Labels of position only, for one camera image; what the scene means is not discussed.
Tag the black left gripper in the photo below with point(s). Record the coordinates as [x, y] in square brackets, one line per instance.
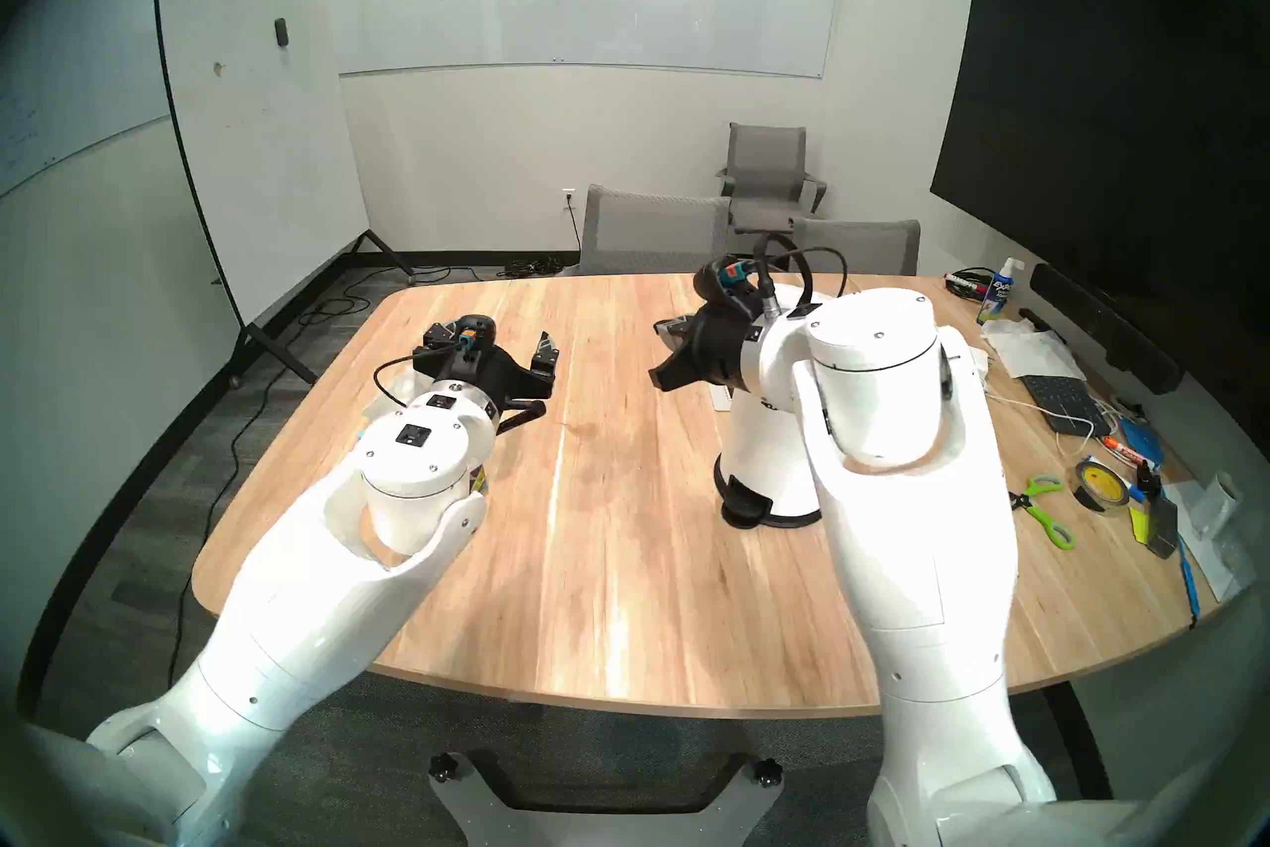
[486, 379]

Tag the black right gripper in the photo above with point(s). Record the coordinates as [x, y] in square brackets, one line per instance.
[724, 344]

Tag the white pedal trash can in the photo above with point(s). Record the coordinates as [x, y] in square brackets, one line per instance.
[764, 458]

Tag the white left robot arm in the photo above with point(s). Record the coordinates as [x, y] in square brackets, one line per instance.
[327, 577]

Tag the table power outlet plate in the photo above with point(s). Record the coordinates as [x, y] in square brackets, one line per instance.
[720, 398]

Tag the grey mesh office chair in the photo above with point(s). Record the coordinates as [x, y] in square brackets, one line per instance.
[873, 248]
[655, 232]

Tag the grey office chair with armrests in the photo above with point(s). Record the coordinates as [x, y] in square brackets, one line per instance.
[769, 165]

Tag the red whiteboard marker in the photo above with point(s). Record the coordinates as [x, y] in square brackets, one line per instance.
[962, 278]

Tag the rolling whiteboard on stand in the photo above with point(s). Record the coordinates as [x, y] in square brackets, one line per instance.
[258, 130]

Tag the whiteboard cleaner spray bottle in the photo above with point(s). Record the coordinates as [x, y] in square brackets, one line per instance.
[997, 299]

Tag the crumpled white paper towel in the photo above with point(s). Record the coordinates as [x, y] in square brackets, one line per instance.
[1032, 351]

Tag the black keyboard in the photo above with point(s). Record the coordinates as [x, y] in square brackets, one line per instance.
[1062, 400]

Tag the black video bar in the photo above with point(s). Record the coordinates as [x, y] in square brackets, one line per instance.
[1101, 324]

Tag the orange white marker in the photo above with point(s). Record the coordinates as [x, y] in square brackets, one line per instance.
[1119, 450]

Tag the clear tape roll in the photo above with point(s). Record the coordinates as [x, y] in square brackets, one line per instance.
[1116, 495]

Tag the blue packet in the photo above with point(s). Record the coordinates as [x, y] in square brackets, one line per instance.
[1139, 443]

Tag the large black TV screen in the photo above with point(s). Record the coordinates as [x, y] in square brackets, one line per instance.
[1101, 111]

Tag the black and yellow box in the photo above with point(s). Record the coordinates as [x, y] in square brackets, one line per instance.
[1159, 527]

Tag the blue pen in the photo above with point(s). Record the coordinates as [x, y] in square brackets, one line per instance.
[1188, 577]

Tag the white paper sheet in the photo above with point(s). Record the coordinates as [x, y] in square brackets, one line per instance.
[1215, 562]

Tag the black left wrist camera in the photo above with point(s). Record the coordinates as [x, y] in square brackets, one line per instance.
[474, 331]

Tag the side wall whiteboard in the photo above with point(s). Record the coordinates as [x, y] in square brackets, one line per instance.
[50, 121]

